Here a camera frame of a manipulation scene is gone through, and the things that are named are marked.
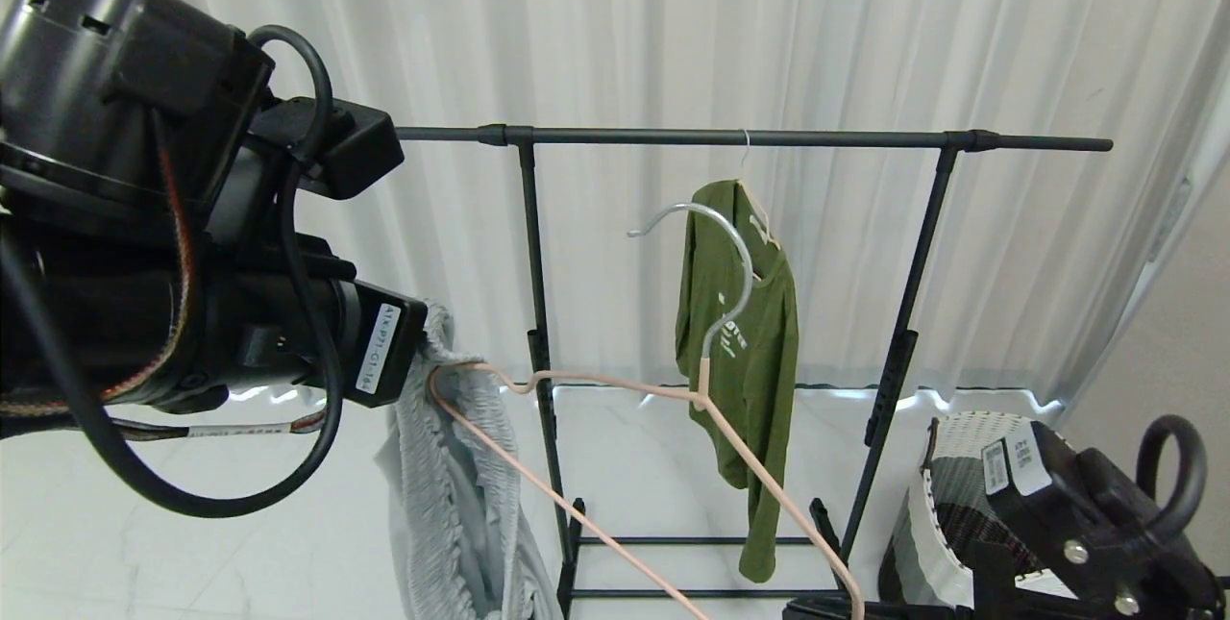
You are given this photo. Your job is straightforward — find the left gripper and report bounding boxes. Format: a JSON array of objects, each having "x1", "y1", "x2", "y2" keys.
[{"x1": 202, "y1": 260, "x2": 429, "y2": 409}]

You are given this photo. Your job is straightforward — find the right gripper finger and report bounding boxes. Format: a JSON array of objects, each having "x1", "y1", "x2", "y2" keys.
[{"x1": 783, "y1": 596, "x2": 972, "y2": 620}]

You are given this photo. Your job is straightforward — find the pale grey shorts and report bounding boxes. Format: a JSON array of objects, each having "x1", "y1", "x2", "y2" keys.
[{"x1": 375, "y1": 301, "x2": 563, "y2": 620}]

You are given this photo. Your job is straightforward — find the pink clothes hanger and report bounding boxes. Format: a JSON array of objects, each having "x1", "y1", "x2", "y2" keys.
[
  {"x1": 428, "y1": 204, "x2": 866, "y2": 620},
  {"x1": 735, "y1": 130, "x2": 781, "y2": 251}
]

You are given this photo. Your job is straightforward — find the green shirt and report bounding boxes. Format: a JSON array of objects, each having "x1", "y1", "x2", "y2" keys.
[{"x1": 675, "y1": 180, "x2": 800, "y2": 584}]

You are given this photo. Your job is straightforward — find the white laundry basket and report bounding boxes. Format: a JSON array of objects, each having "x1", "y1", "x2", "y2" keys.
[{"x1": 877, "y1": 411, "x2": 1068, "y2": 611}]

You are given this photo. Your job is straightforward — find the black clothes rack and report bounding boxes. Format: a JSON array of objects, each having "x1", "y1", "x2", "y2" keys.
[{"x1": 394, "y1": 125, "x2": 1114, "y2": 620}]

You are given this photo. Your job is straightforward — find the white curtain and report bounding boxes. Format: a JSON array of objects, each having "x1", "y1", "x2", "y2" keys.
[{"x1": 0, "y1": 0, "x2": 1230, "y2": 405}]

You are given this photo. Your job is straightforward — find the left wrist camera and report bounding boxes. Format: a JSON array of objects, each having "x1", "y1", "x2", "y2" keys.
[{"x1": 248, "y1": 99, "x2": 405, "y2": 201}]

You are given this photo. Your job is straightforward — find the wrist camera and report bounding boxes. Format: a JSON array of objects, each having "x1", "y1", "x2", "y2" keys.
[
  {"x1": 980, "y1": 420, "x2": 1229, "y2": 620},
  {"x1": 248, "y1": 99, "x2": 405, "y2": 201}
]

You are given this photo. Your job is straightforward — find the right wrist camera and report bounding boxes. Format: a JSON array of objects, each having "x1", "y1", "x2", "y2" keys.
[{"x1": 980, "y1": 420, "x2": 1229, "y2": 620}]

